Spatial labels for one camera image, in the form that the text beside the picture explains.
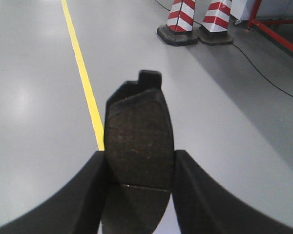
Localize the red white traffic cone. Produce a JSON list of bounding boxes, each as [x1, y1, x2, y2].
[[157, 0, 198, 46]]

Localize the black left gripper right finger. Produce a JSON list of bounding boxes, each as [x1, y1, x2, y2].
[[172, 150, 293, 234]]

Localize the black floor cable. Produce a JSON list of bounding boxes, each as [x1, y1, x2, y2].
[[153, 0, 293, 103]]

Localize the red conveyor frame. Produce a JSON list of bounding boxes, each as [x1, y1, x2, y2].
[[246, 0, 293, 59]]

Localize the grey brake pad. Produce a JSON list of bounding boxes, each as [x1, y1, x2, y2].
[[102, 70, 174, 234]]

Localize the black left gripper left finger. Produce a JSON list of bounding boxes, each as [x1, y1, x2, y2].
[[0, 151, 107, 234]]

